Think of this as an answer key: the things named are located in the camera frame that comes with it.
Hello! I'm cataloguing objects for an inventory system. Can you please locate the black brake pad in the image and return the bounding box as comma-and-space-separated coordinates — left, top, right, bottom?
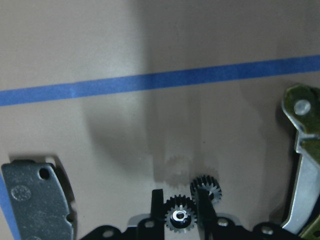
1, 160, 75, 240

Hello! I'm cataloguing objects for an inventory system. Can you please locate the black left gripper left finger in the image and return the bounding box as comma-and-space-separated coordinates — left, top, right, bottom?
151, 189, 165, 224

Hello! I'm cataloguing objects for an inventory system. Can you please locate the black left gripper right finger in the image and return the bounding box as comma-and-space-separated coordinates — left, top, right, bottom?
195, 188, 217, 240

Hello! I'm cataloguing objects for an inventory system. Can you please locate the green brake shoe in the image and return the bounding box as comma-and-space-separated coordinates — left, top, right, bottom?
281, 84, 320, 240

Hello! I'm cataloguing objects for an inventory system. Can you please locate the small black gear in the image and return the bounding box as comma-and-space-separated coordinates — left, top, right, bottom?
164, 195, 197, 233
190, 175, 222, 206

